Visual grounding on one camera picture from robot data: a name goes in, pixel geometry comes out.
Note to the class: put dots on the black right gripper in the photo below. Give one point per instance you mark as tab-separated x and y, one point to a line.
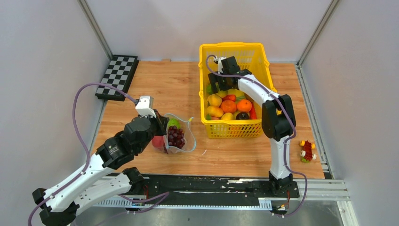
216	78

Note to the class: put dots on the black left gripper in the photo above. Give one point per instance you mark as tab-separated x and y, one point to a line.
161	121

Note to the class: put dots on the red toy apple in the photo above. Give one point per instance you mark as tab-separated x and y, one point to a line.
158	142

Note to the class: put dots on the yellow plastic basket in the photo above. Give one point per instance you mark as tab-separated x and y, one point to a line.
249	56

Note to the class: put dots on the light green toy cabbage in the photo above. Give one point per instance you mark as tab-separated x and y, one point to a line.
173	122

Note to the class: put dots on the dark red toy grapes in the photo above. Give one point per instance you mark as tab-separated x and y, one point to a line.
176	137

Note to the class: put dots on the clear zip top bag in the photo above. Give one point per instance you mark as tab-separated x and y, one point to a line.
190	141

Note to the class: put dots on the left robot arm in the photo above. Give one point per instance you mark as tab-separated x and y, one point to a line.
62	203

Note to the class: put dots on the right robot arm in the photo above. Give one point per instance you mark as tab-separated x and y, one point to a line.
278	118

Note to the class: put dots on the yellow toy lemon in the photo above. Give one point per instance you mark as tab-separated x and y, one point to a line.
236	92

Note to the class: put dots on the orange toy carrot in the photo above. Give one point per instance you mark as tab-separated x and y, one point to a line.
229	97

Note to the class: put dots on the orange toy tangerine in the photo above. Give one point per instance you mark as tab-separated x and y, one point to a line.
228	106

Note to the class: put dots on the orange toy fruit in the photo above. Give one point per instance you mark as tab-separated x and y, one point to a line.
244	105

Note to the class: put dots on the yellow orange toy mango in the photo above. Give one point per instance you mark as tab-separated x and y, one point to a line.
214	111

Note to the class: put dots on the small yellow toy fruit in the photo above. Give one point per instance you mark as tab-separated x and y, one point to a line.
228	117

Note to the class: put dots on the red toy pepper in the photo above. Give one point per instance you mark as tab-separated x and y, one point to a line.
252	113

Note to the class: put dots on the black white checkerboard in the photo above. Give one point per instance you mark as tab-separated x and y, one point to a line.
119	74

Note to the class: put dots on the small toy on table edge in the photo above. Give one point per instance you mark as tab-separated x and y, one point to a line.
306	153

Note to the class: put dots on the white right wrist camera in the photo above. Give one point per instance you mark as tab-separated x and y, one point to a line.
218	61

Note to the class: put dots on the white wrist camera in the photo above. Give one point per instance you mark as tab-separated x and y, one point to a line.
218	61
144	106

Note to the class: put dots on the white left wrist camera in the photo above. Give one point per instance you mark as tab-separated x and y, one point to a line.
144	106

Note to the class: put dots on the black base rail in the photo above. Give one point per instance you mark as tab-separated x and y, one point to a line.
217	192

